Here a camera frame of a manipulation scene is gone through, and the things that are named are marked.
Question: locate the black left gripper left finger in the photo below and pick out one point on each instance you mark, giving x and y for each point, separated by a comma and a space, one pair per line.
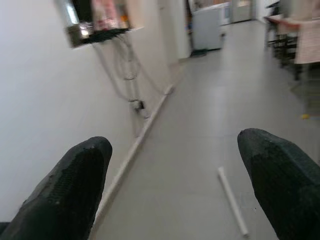
62, 195

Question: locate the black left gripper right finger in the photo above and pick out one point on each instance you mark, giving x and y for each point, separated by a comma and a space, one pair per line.
287, 190

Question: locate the white plastic table leg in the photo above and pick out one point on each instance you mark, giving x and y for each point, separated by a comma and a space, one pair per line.
231, 197

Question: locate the beige towel table cover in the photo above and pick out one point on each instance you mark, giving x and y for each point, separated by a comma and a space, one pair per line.
310, 42

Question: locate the white chest freezer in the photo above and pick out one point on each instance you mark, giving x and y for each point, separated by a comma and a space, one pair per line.
207, 27

